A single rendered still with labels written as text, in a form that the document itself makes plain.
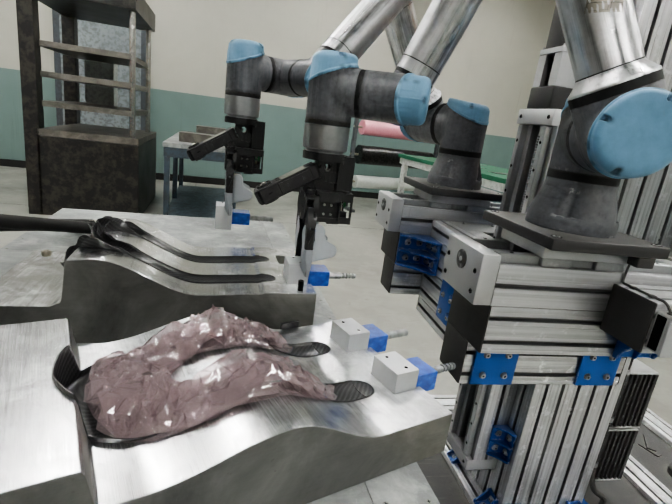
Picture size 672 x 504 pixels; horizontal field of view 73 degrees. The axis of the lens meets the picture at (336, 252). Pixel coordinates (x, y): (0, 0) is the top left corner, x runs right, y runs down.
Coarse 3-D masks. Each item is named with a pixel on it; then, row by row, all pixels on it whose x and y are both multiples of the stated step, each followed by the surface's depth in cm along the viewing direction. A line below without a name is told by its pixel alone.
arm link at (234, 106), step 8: (232, 96) 94; (240, 96) 93; (224, 104) 96; (232, 104) 94; (240, 104) 94; (248, 104) 94; (256, 104) 96; (224, 112) 96; (232, 112) 94; (240, 112) 94; (248, 112) 95; (256, 112) 96
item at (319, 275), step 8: (288, 256) 81; (296, 256) 82; (288, 264) 78; (296, 264) 78; (312, 264) 83; (288, 272) 78; (296, 272) 78; (312, 272) 79; (320, 272) 80; (328, 272) 80; (336, 272) 83; (288, 280) 78; (296, 280) 78; (304, 280) 79; (312, 280) 80; (320, 280) 80; (328, 280) 80
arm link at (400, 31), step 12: (408, 12) 113; (396, 24) 114; (408, 24) 114; (396, 36) 116; (408, 36) 116; (396, 48) 118; (396, 60) 121; (432, 96) 126; (432, 108) 126; (408, 132) 134; (420, 132) 130
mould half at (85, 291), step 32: (32, 256) 83; (64, 256) 85; (96, 256) 66; (128, 256) 70; (160, 256) 78; (0, 288) 69; (32, 288) 70; (64, 288) 65; (96, 288) 66; (128, 288) 67; (160, 288) 69; (192, 288) 72; (224, 288) 74; (256, 288) 75; (288, 288) 76; (0, 320) 64; (32, 320) 65; (96, 320) 68; (128, 320) 69; (160, 320) 70; (256, 320) 74; (288, 320) 75
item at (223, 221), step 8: (216, 208) 100; (224, 208) 101; (232, 208) 101; (216, 216) 101; (224, 216) 101; (232, 216) 102; (240, 216) 102; (248, 216) 103; (256, 216) 105; (264, 216) 106; (216, 224) 101; (224, 224) 102; (240, 224) 103; (248, 224) 103
